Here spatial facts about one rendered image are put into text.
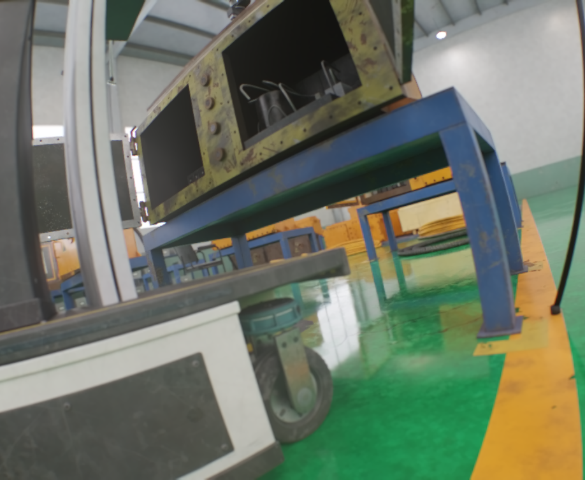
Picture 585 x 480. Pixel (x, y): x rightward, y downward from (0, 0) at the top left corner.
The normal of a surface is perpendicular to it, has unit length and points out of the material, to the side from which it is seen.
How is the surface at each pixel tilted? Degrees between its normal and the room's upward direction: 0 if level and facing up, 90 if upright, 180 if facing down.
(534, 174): 90
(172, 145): 90
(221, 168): 90
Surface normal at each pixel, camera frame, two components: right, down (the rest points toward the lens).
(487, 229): -0.64, 0.14
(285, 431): 0.64, -0.24
